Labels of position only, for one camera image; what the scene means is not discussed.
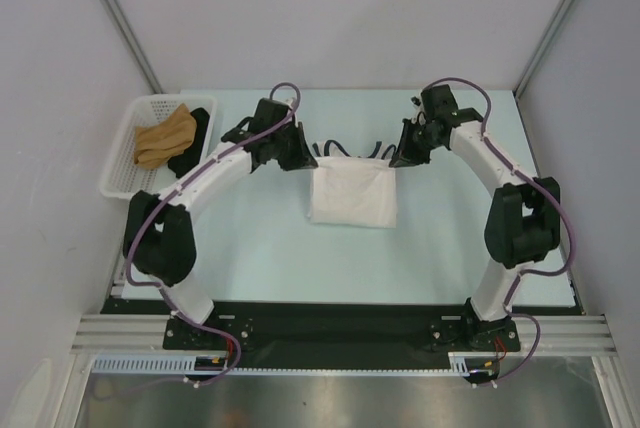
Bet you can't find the left aluminium corner post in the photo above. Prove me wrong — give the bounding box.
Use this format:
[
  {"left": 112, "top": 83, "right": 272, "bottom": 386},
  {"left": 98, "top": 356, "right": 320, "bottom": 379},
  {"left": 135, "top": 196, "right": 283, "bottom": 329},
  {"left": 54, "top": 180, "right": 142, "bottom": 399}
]
[{"left": 99, "top": 0, "right": 164, "bottom": 94}]

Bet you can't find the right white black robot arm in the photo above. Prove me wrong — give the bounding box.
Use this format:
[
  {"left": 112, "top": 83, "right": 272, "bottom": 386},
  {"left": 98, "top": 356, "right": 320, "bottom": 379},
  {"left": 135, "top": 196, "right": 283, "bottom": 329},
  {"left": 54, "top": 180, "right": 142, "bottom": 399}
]
[{"left": 389, "top": 79, "right": 561, "bottom": 351}]

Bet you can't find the white plastic basket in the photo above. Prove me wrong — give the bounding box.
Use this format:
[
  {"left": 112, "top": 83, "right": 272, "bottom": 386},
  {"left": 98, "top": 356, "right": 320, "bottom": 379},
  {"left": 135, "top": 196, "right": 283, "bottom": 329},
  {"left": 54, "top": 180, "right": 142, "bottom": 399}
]
[{"left": 99, "top": 94, "right": 218, "bottom": 200}]

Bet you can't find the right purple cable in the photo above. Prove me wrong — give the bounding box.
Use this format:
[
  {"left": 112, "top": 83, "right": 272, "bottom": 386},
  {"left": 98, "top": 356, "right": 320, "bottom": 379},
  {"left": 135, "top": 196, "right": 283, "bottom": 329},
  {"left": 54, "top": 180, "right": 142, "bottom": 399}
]
[{"left": 419, "top": 77, "right": 576, "bottom": 389}]

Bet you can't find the white graphic tank top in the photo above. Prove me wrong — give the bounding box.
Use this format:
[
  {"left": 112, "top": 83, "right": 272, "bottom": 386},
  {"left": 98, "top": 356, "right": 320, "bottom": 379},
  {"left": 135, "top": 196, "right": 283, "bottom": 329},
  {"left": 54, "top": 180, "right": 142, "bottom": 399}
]
[{"left": 308, "top": 139, "right": 398, "bottom": 229}]

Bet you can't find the black tank top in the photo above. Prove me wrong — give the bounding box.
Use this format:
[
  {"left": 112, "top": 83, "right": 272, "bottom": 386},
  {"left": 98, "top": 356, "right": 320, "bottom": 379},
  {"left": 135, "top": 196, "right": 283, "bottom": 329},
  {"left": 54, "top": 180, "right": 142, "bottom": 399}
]
[{"left": 167, "top": 107, "right": 210, "bottom": 178}]

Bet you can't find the aluminium corner post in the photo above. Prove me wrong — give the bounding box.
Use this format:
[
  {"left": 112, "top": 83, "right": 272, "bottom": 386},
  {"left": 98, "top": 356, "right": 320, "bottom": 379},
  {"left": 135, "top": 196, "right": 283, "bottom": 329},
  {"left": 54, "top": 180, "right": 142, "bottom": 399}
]
[
  {"left": 512, "top": 0, "right": 578, "bottom": 100},
  {"left": 99, "top": 0, "right": 164, "bottom": 94}
]

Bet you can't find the right aluminium corner post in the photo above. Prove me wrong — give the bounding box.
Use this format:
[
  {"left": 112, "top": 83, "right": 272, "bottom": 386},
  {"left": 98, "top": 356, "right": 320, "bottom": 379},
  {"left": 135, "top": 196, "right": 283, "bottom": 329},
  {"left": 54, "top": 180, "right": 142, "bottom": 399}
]
[{"left": 512, "top": 0, "right": 578, "bottom": 100}]

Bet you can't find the white slotted cable duct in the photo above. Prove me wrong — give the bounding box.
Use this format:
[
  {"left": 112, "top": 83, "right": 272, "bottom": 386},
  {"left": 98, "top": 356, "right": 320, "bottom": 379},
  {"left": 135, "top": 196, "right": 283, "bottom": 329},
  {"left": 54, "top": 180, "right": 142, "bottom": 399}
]
[{"left": 91, "top": 354, "right": 498, "bottom": 379}]

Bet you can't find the tan tank top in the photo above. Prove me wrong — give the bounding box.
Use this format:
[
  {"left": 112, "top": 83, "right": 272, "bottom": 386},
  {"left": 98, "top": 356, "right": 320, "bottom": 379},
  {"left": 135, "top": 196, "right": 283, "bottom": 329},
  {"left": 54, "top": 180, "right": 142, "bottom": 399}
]
[{"left": 133, "top": 104, "right": 197, "bottom": 170}]

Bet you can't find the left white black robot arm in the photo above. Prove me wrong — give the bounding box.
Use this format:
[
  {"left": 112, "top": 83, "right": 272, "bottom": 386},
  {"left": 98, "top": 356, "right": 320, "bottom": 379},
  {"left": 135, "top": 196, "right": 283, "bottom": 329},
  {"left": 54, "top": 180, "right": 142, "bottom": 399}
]
[{"left": 122, "top": 97, "right": 318, "bottom": 348}]

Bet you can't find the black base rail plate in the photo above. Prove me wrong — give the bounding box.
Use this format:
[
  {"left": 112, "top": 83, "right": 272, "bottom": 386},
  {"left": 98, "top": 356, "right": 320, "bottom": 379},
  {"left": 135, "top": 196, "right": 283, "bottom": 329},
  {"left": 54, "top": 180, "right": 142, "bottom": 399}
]
[{"left": 99, "top": 299, "right": 586, "bottom": 370}]

